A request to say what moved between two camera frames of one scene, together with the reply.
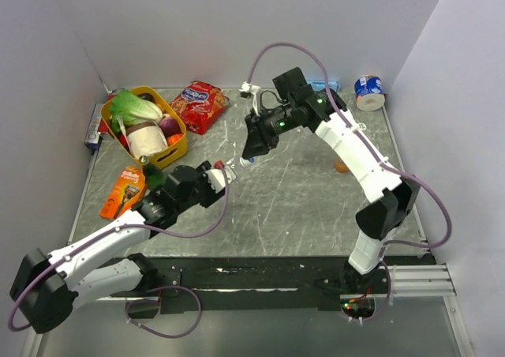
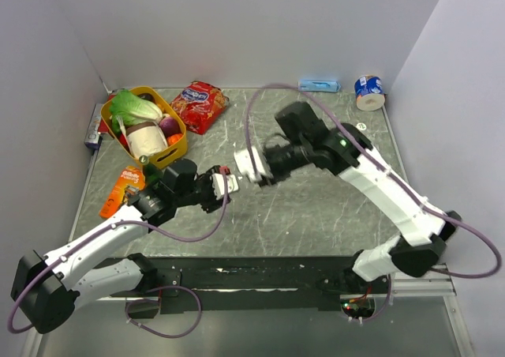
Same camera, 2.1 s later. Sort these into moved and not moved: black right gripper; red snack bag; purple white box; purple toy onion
Moved: black right gripper
Not moved: purple white box; red snack bag; purple toy onion
